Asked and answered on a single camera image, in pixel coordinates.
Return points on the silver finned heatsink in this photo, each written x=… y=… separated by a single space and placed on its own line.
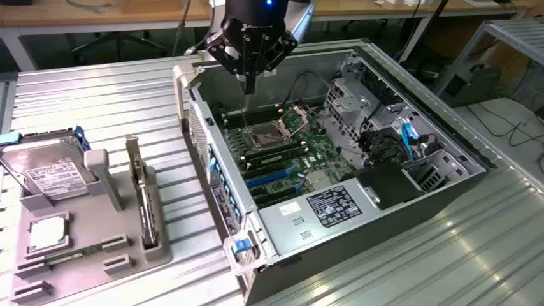
x=322 y=180

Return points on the white side table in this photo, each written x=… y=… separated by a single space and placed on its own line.
x=481 y=134

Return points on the blue case latch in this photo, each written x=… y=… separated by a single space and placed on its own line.
x=241 y=247

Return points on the green motherboard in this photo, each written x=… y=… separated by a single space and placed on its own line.
x=317 y=153

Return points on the grey metal shelf frame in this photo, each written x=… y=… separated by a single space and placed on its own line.
x=510 y=32

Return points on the black graphics card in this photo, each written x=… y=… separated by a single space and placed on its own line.
x=147 y=210

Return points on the silver CPU chip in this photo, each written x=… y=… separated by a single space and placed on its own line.
x=47 y=232

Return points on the CPU socket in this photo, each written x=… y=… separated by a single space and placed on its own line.
x=266 y=138

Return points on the silver power supply unit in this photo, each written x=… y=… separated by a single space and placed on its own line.
x=289 y=229

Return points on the metal socket cover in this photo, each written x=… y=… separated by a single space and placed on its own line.
x=294 y=120

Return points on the long black expansion slot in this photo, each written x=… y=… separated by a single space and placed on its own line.
x=269 y=172
x=277 y=193

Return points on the small silver disk bay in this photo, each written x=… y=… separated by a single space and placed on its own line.
x=438 y=169

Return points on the grey parts rack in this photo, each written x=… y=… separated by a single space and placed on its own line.
x=85 y=229

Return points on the black office chair base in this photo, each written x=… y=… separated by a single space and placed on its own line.
x=121 y=39

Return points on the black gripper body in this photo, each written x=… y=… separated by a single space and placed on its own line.
x=255 y=16

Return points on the perforated silver drive cage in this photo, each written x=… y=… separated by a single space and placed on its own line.
x=346 y=105

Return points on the wooden desk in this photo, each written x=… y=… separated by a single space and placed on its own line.
x=362 y=8
x=51 y=16

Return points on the silver hard disk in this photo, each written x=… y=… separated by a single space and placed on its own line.
x=43 y=165

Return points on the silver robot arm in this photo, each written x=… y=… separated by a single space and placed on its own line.
x=303 y=19

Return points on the black box device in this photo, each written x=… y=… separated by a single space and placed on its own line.
x=473 y=86

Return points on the white warning sticker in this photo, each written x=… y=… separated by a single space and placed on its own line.
x=271 y=72

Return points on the green RAM stick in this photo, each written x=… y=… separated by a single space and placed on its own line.
x=69 y=257

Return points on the thin locking lever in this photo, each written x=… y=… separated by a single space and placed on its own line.
x=246 y=122

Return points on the open grey PC case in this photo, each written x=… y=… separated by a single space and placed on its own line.
x=383 y=242

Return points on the blue disk carrier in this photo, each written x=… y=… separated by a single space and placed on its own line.
x=83 y=137

